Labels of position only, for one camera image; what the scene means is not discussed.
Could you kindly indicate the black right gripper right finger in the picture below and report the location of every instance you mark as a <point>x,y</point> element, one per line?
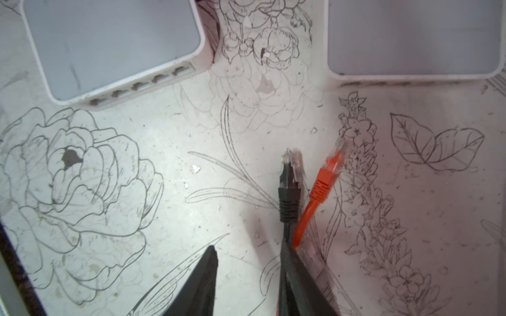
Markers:
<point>301,274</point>

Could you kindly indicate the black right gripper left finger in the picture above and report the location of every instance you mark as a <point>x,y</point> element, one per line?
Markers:
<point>197,296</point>

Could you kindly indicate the white network switch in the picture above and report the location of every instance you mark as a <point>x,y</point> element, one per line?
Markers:
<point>415,38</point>
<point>94,53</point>

